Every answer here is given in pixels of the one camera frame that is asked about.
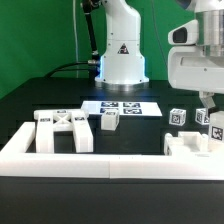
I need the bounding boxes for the white marker sheet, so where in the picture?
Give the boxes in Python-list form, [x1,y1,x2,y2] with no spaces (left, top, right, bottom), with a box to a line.
[81,101,162,117]

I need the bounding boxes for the black cable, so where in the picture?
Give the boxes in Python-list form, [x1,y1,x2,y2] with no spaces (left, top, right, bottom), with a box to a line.
[44,61,101,79]

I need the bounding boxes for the white U-shaped fence frame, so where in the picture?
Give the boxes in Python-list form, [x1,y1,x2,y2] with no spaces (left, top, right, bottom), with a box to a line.
[0,122,224,180]

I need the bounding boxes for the white tagged cube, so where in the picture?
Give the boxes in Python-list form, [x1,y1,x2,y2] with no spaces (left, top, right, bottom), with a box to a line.
[169,108,186,126]
[195,108,209,125]

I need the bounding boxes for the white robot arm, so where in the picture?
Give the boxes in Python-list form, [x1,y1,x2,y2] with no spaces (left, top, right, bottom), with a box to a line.
[95,0,224,110]

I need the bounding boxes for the white tagged cube right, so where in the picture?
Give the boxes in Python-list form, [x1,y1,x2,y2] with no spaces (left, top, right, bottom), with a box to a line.
[195,108,209,125]

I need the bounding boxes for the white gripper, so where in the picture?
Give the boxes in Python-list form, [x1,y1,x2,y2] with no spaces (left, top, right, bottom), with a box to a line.
[168,46,224,109]

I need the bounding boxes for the white cable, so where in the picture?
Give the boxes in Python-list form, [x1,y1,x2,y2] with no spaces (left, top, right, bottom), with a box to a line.
[72,0,80,79]

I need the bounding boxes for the white tagged cube left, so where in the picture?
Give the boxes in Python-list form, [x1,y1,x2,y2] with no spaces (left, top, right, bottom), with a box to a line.
[169,108,186,126]

